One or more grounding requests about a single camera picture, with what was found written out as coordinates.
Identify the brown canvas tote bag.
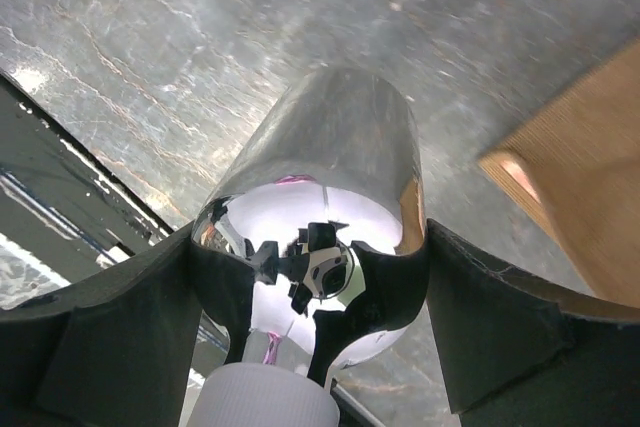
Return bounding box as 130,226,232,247
478,40,639,307

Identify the round clear bottle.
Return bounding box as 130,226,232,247
187,66,431,427

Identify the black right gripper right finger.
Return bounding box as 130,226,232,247
427,221,639,426

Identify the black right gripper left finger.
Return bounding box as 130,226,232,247
1,226,201,426

